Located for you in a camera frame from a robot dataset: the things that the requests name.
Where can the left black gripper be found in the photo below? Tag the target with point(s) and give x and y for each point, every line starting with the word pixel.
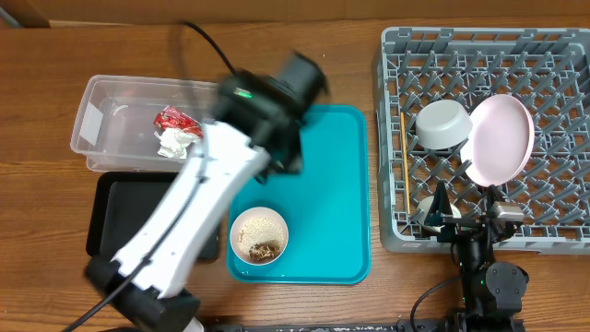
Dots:
pixel 291 156

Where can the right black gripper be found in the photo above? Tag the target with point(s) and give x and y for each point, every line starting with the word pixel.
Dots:
pixel 440 213

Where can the pink round plate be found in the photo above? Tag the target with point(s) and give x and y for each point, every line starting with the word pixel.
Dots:
pixel 500 142

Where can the wooden chopstick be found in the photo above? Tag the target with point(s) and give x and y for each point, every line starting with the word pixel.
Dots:
pixel 404 162

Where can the white napkin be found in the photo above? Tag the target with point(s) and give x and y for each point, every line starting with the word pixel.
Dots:
pixel 174 143

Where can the red snack wrapper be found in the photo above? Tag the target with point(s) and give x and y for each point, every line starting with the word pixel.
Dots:
pixel 170 117

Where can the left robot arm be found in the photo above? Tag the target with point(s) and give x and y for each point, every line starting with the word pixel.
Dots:
pixel 253 131

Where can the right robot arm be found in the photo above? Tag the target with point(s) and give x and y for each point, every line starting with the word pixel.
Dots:
pixel 492 290

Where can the grey dishwasher rack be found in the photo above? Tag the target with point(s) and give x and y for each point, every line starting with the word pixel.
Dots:
pixel 547 70

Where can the teal serving tray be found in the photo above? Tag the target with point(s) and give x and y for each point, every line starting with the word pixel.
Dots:
pixel 326 206

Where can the pink bowl with food scraps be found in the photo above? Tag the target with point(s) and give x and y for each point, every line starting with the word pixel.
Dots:
pixel 257 225

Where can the food scraps in bowl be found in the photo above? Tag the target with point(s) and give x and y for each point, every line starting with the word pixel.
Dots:
pixel 264 252

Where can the clear plastic storage bin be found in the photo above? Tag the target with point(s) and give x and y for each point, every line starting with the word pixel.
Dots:
pixel 115 130

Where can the black plastic tray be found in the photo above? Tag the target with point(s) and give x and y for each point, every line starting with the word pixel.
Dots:
pixel 123 203

